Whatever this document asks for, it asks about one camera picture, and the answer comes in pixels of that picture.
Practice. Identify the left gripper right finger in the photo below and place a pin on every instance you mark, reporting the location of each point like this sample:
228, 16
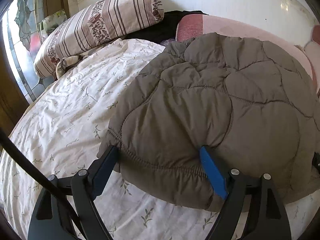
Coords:
267, 217

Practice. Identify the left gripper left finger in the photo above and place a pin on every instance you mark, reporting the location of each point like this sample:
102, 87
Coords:
66, 205

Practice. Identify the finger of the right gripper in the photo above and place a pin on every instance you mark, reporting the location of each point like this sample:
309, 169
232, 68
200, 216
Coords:
316, 161

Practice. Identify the olive quilted hooded jacket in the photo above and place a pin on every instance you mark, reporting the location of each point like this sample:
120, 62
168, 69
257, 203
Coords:
249, 100

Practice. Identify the white floral bed quilt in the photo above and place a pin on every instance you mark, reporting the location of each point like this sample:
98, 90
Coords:
62, 132

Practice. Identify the pink padded headboard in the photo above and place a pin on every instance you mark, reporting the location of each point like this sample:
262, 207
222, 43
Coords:
195, 25

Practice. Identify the stained glass window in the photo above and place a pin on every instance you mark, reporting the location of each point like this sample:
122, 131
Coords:
23, 36

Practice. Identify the black garment behind pillow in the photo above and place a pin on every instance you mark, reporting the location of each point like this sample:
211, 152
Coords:
164, 30

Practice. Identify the striped floral pillow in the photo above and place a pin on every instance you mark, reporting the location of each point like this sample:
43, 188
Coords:
99, 23

